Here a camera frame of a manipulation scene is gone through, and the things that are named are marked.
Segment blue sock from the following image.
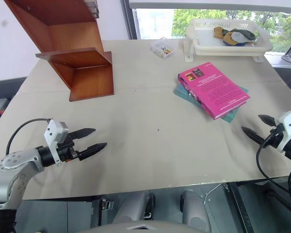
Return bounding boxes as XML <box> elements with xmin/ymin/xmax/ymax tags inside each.
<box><xmin>223</xmin><ymin>40</ymin><xmax>249</xmax><ymax>47</ymax></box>

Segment small metal latch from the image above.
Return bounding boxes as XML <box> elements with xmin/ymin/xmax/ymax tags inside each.
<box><xmin>101</xmin><ymin>198</ymin><xmax>115</xmax><ymax>211</ymax></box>

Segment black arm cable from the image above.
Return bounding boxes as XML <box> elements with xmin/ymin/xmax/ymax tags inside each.
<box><xmin>256</xmin><ymin>132</ymin><xmax>291</xmax><ymax>202</ymax></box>
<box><xmin>5</xmin><ymin>117</ymin><xmax>53</xmax><ymax>156</ymax></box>

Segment red and grey device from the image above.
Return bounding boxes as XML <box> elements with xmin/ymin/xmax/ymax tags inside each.
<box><xmin>0</xmin><ymin>98</ymin><xmax>12</xmax><ymax>115</ymax></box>

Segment tan sock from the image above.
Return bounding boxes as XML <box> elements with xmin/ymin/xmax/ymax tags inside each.
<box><xmin>223</xmin><ymin>32</ymin><xmax>241</xmax><ymax>47</ymax></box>

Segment mustard yellow sock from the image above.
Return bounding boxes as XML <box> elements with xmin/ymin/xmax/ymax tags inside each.
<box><xmin>213</xmin><ymin>26</ymin><xmax>226</xmax><ymax>40</ymax></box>

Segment beige table cover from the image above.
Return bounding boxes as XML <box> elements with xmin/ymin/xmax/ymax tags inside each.
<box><xmin>0</xmin><ymin>38</ymin><xmax>291</xmax><ymax>201</ymax></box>

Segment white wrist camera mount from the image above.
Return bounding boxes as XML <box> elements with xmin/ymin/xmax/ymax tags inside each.
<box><xmin>272</xmin><ymin>110</ymin><xmax>291</xmax><ymax>153</ymax></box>
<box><xmin>43</xmin><ymin>118</ymin><xmax>70</xmax><ymax>165</ymax></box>

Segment wooden shelf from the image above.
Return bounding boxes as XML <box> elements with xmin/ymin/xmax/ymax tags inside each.
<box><xmin>3</xmin><ymin>0</ymin><xmax>115</xmax><ymax>102</ymax></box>

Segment teal book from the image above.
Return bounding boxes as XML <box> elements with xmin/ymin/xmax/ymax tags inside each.
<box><xmin>173</xmin><ymin>83</ymin><xmax>249</xmax><ymax>124</ymax></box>

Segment items inside basket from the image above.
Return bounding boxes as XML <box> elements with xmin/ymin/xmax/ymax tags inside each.
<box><xmin>230</xmin><ymin>28</ymin><xmax>257</xmax><ymax>41</ymax></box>

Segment grey rounded robot leg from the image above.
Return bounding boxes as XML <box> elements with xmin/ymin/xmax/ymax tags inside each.
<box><xmin>180</xmin><ymin>190</ymin><xmax>212</xmax><ymax>232</ymax></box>
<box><xmin>112</xmin><ymin>191</ymin><xmax>156</xmax><ymax>227</ymax></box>

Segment dark window frame post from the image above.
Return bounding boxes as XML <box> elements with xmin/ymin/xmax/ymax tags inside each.
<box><xmin>120</xmin><ymin>0</ymin><xmax>139</xmax><ymax>40</ymax></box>

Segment small clear plastic box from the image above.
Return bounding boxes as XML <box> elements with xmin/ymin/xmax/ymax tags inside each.
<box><xmin>149</xmin><ymin>37</ymin><xmax>178</xmax><ymax>59</ymax></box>

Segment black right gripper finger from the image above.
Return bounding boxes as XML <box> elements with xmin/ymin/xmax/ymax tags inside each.
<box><xmin>241</xmin><ymin>126</ymin><xmax>267</xmax><ymax>146</ymax></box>
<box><xmin>258</xmin><ymin>114</ymin><xmax>277</xmax><ymax>127</ymax></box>

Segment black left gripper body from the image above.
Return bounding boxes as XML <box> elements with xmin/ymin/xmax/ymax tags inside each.
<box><xmin>56</xmin><ymin>132</ymin><xmax>80</xmax><ymax>164</ymax></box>

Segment grey robot torso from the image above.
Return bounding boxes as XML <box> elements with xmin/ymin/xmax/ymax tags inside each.
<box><xmin>79</xmin><ymin>219</ymin><xmax>210</xmax><ymax>233</ymax></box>

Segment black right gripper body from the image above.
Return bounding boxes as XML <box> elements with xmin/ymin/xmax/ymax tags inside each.
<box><xmin>263</xmin><ymin>123</ymin><xmax>285</xmax><ymax>149</ymax></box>

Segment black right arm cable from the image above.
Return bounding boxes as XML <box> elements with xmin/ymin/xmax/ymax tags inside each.
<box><xmin>256</xmin><ymin>132</ymin><xmax>291</xmax><ymax>202</ymax></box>

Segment white plastic basket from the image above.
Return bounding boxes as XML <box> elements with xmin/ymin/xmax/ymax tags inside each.
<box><xmin>186</xmin><ymin>18</ymin><xmax>274</xmax><ymax>57</ymax></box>

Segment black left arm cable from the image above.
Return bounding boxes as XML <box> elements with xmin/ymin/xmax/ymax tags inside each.
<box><xmin>5</xmin><ymin>117</ymin><xmax>53</xmax><ymax>156</ymax></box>

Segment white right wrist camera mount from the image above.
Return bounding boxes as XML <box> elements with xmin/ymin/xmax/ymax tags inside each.
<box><xmin>272</xmin><ymin>110</ymin><xmax>291</xmax><ymax>153</ymax></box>

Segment thin white cable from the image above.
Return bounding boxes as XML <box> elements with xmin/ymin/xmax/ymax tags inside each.
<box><xmin>203</xmin><ymin>183</ymin><xmax>224</xmax><ymax>205</ymax></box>

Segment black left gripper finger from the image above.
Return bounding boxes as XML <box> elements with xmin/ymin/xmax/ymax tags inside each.
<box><xmin>68</xmin><ymin>128</ymin><xmax>97</xmax><ymax>141</ymax></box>
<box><xmin>78</xmin><ymin>142</ymin><xmax>108</xmax><ymax>162</ymax></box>

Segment pink book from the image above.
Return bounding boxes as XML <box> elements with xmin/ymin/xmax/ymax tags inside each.
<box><xmin>177</xmin><ymin>62</ymin><xmax>251</xmax><ymax>121</ymax></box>

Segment white window blind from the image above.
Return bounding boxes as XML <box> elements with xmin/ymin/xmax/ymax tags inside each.
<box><xmin>129</xmin><ymin>0</ymin><xmax>291</xmax><ymax>11</ymax></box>

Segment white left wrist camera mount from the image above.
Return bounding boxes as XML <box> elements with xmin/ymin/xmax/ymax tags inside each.
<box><xmin>43</xmin><ymin>118</ymin><xmax>70</xmax><ymax>165</ymax></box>

